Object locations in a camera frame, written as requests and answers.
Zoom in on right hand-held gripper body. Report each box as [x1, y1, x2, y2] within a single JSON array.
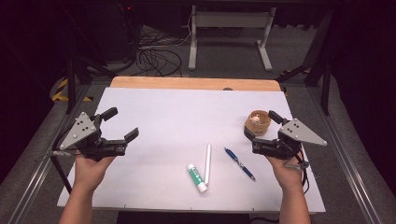
[[251, 118, 329, 161]]

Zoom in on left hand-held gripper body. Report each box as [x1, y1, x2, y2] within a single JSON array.
[[59, 111, 128, 162]]

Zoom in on wooden pen holder cup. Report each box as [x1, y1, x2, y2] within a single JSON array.
[[244, 109, 273, 137]]

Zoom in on blue pen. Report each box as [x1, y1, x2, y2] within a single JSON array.
[[223, 147, 257, 182]]

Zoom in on white pen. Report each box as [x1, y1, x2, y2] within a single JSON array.
[[204, 143, 213, 186]]

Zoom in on green white glue stick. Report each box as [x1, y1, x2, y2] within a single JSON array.
[[187, 163, 208, 194]]

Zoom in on person's right hand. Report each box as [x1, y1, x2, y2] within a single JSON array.
[[265, 152, 307, 192]]

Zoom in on person's left hand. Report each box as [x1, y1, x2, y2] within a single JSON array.
[[74, 153, 116, 194]]

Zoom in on yellow black hazard tape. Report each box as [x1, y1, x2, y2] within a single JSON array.
[[50, 77, 94, 103]]

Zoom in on white board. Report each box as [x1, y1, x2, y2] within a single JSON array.
[[56, 87, 327, 214]]

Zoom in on black tripod stand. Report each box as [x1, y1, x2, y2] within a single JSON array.
[[64, 54, 119, 115]]

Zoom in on black metal stand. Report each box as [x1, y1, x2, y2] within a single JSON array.
[[275, 6, 336, 117]]

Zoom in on black equipment cabinet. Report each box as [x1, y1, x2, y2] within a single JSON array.
[[102, 0, 142, 63]]

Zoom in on right hand-held gripper cable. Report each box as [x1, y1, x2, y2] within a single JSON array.
[[283, 148, 311, 195]]

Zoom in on hand-held gripper cable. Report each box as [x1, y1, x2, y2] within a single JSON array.
[[283, 148, 311, 195], [36, 130, 80, 194]]

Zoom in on left hand-held gripper cable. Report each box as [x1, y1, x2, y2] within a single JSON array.
[[36, 130, 80, 194]]

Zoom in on aluminium rail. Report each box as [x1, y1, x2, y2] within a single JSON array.
[[307, 87, 385, 224], [6, 83, 94, 224]]

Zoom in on black floor cables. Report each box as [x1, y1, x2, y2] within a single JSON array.
[[134, 29, 185, 78]]

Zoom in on white metal desk frame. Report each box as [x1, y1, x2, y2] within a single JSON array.
[[187, 4, 277, 73]]

